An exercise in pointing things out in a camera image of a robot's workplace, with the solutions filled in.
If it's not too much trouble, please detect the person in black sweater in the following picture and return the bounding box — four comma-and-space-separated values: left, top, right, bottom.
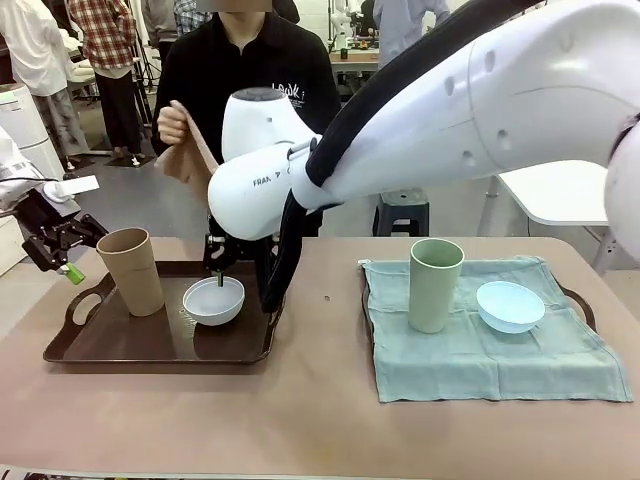
151, 0, 342, 239

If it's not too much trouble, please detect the white side table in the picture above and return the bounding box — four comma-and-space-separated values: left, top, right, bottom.
494, 159, 626, 274

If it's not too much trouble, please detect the black arm cable sleeve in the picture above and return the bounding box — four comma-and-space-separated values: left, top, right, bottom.
259, 0, 506, 314

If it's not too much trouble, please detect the person in checked shirt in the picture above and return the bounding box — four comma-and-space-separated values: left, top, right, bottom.
144, 0, 212, 51

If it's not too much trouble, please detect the white bowl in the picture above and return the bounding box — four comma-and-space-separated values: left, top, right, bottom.
182, 278, 246, 327

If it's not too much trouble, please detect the light blue bowl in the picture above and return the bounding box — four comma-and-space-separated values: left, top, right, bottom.
475, 280, 546, 335

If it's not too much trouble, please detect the teal cloth mat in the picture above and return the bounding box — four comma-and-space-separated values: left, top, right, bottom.
360, 255, 634, 404

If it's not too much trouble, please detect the person in light blue shirt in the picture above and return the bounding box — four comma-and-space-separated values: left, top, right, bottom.
372, 0, 451, 71

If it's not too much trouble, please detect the white floor appliance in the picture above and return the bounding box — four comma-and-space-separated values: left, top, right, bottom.
0, 83, 53, 151

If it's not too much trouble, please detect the brown plastic cup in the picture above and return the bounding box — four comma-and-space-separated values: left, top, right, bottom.
96, 227, 166, 318

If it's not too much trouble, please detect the green plastic cup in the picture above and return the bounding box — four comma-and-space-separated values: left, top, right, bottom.
408, 238, 465, 334

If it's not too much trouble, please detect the beige cloth mat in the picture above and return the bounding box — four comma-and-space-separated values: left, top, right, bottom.
153, 102, 220, 202

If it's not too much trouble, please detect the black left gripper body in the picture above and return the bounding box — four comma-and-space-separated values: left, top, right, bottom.
17, 192, 76, 242

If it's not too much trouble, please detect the person's right hand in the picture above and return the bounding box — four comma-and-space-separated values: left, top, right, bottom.
158, 101, 195, 146

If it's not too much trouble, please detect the person in white coat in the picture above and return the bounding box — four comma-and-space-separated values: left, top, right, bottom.
0, 0, 84, 161

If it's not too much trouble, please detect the white folded fabric stack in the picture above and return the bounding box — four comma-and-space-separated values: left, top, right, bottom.
64, 29, 99, 86

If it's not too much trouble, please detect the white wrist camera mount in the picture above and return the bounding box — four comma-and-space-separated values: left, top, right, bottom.
43, 174, 100, 204

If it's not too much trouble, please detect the background workbench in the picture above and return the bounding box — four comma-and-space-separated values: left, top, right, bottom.
329, 47, 384, 77

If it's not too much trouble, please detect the person in red plaid shirt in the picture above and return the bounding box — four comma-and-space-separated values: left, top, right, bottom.
67, 0, 146, 157

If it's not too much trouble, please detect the dark plastic stool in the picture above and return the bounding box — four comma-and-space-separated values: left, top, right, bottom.
372, 188, 431, 237

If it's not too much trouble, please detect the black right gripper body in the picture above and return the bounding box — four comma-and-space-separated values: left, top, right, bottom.
203, 217, 241, 275

